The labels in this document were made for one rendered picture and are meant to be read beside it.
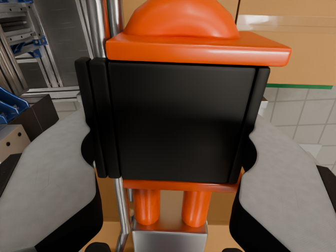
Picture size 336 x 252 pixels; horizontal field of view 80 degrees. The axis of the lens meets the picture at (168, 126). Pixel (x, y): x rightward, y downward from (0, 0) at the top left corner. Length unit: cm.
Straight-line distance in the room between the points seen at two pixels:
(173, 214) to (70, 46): 110
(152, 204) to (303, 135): 172
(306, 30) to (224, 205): 63
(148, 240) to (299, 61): 80
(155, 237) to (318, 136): 178
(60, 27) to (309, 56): 108
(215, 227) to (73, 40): 105
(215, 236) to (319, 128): 149
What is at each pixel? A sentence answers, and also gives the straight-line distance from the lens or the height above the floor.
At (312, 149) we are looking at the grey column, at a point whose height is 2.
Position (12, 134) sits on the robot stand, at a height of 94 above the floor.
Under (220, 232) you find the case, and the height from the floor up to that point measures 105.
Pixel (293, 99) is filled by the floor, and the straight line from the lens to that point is 163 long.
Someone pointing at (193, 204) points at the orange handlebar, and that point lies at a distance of 16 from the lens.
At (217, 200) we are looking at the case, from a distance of 49.
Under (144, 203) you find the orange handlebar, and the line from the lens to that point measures 16.
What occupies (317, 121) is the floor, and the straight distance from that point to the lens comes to 181.
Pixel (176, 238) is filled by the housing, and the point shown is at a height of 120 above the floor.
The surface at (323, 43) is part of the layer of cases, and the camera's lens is 91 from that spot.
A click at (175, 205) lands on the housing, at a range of 20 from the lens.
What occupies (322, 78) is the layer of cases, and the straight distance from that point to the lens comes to 96.
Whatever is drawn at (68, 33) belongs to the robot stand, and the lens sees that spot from 121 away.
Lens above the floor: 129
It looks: 58 degrees down
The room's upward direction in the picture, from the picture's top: 177 degrees counter-clockwise
